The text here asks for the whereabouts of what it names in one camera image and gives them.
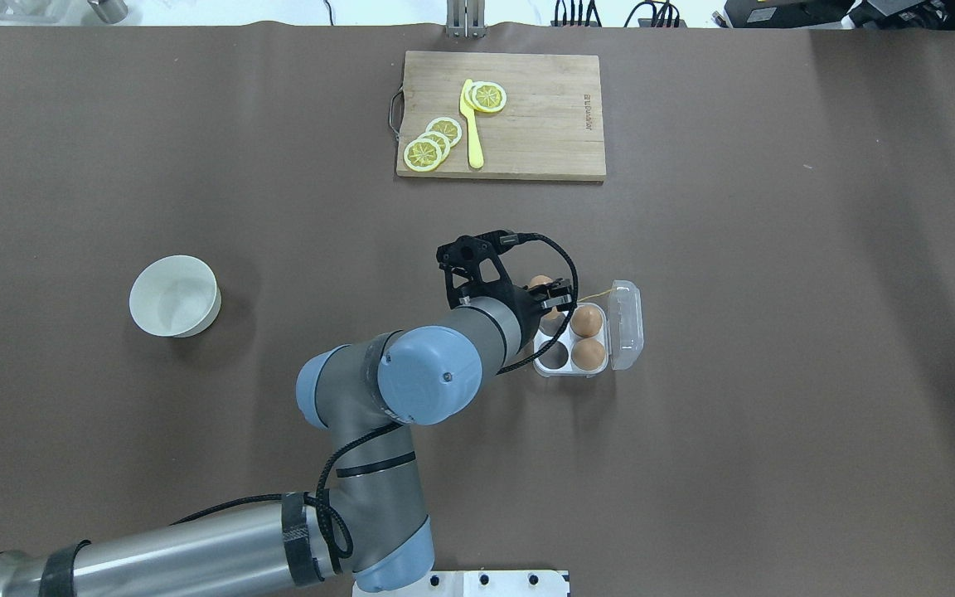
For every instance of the aluminium frame post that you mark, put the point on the aluminium frame post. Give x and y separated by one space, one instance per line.
465 19

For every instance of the lemon slice lower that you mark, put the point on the lemon slice lower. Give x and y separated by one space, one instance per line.
421 156

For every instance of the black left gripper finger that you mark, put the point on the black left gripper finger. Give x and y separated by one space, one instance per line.
556 287
560 302

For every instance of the lemon slice upper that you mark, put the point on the lemon slice upper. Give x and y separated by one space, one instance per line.
448 127

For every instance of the lemon slice by knife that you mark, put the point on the lemon slice by knife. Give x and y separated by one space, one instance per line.
486 96

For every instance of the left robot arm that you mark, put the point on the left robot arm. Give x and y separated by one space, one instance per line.
367 515

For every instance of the wooden cutting board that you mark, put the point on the wooden cutting board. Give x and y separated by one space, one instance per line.
551 129

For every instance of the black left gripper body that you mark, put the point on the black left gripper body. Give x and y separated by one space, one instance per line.
526 310

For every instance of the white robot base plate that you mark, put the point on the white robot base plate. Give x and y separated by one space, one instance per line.
483 583

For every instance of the lemon slice middle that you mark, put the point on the lemon slice middle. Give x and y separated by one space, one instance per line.
441 141

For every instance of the clear plastic egg box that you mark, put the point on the clear plastic egg box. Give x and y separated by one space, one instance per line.
606 332

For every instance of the metal cup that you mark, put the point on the metal cup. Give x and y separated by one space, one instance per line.
109 11

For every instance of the white bowl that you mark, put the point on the white bowl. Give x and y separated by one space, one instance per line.
177 296

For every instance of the brown egg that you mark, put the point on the brown egg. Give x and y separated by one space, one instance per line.
589 354
587 320
531 288

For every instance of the yellow plastic knife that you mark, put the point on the yellow plastic knife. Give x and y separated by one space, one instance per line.
474 148

